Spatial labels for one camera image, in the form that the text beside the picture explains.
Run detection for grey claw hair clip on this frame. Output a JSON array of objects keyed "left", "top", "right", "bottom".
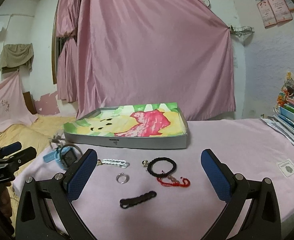
[{"left": 49, "top": 133, "right": 66, "bottom": 149}]

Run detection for red string bead bracelet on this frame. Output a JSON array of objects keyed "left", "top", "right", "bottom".
[{"left": 157, "top": 174, "right": 191, "bottom": 188}]

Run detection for gold earring red stone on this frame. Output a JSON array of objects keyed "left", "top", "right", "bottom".
[{"left": 142, "top": 160, "right": 149, "bottom": 167}]

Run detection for clear silver ring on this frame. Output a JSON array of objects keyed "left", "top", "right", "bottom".
[{"left": 115, "top": 173, "right": 130, "bottom": 184}]

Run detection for pink wall certificates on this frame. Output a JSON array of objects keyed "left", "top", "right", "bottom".
[{"left": 255, "top": 0, "right": 294, "bottom": 29}]

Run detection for wire wall shelf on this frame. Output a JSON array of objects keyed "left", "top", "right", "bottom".
[{"left": 229, "top": 25, "right": 254, "bottom": 37}]

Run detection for stack of books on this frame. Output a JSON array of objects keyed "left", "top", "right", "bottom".
[{"left": 260, "top": 72, "right": 294, "bottom": 146}]

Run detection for tied pink window curtain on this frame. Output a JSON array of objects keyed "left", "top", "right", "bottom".
[{"left": 56, "top": 0, "right": 81, "bottom": 103}]

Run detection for brown hair tie yellow bead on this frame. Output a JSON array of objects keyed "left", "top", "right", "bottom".
[{"left": 60, "top": 143, "right": 84, "bottom": 157}]

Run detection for grey tray with floral liner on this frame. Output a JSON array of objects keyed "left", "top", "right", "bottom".
[{"left": 63, "top": 102, "right": 188, "bottom": 150}]

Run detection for blue smart watch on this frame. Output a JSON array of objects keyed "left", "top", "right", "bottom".
[{"left": 43, "top": 146, "right": 78, "bottom": 170}]

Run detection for black hair tie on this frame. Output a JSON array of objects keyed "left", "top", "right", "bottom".
[{"left": 146, "top": 157, "right": 177, "bottom": 179}]

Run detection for white square label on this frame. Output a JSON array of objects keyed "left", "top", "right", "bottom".
[{"left": 277, "top": 159, "right": 294, "bottom": 178}]

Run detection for pink tablecloth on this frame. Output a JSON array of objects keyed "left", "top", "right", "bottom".
[{"left": 11, "top": 117, "right": 294, "bottom": 240}]

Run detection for black braided hair clip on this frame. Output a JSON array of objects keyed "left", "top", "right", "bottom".
[{"left": 119, "top": 191, "right": 157, "bottom": 209}]

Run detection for large pink curtain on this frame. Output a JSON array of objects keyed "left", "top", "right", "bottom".
[{"left": 76, "top": 0, "right": 236, "bottom": 120}]

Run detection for person's left hand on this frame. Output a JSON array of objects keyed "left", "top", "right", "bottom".
[{"left": 0, "top": 182, "right": 14, "bottom": 235}]

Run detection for pink embroidered cloth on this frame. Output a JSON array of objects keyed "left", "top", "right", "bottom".
[{"left": 0, "top": 72, "right": 37, "bottom": 133}]

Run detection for olive green hanging cloth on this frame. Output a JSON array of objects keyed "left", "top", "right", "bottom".
[{"left": 0, "top": 43, "right": 34, "bottom": 72}]

